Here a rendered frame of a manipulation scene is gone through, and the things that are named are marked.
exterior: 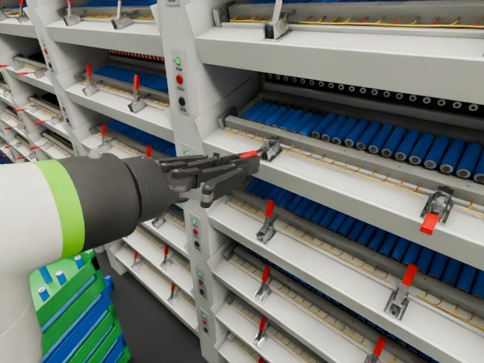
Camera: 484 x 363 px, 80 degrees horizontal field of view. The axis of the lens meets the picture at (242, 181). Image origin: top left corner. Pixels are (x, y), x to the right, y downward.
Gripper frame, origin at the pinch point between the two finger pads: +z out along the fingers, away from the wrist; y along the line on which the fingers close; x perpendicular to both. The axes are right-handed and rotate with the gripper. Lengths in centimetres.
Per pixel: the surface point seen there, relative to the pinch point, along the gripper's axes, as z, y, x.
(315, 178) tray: 7.0, 10.0, -0.2
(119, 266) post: 25, -86, -85
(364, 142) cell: 14.1, 13.8, 5.9
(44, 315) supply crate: -19, -39, -49
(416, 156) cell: 14.1, 21.7, 5.9
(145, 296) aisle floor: 27, -66, -91
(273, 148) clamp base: 7.3, 1.1, 2.3
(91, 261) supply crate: -5, -45, -43
